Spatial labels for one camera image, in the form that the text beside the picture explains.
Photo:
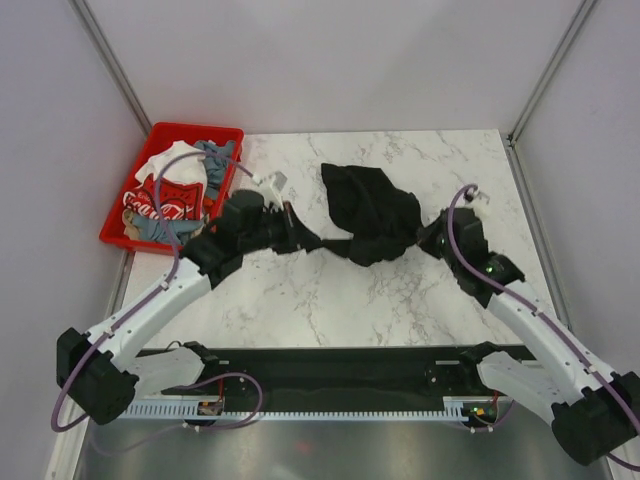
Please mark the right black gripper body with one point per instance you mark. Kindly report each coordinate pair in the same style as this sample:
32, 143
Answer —
433, 242

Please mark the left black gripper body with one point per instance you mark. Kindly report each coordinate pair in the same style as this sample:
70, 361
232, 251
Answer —
277, 229

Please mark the black t-shirt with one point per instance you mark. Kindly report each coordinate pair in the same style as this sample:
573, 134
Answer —
382, 219

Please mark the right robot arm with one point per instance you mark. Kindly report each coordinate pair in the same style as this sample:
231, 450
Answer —
591, 408

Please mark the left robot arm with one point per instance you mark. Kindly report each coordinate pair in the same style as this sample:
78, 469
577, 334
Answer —
101, 370

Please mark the grey-blue t-shirt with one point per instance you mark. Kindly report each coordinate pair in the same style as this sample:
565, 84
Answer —
216, 163

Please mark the white t-shirt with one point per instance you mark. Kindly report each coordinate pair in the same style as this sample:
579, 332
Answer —
188, 170

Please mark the red coca-cola t-shirt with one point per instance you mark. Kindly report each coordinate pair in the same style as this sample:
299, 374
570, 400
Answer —
177, 202

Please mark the beige garment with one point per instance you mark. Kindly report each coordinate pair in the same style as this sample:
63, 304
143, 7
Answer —
133, 225

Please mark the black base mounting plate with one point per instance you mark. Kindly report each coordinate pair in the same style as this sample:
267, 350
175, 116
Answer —
341, 379

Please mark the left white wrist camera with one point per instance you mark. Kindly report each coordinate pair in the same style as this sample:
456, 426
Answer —
270, 187

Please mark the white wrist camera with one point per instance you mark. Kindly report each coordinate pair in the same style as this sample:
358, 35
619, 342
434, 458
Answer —
474, 196
270, 187

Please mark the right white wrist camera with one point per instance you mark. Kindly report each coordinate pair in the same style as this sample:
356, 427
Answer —
474, 196

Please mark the white slotted cable duct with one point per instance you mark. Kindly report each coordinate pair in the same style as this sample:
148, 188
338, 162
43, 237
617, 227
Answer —
450, 409

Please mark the right aluminium frame post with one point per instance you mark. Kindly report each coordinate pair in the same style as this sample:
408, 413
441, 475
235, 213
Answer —
561, 51

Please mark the aluminium frame post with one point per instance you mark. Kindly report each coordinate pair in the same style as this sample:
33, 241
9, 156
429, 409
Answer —
102, 46
561, 51

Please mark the left aluminium frame post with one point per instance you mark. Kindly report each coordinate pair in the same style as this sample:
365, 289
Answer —
102, 46

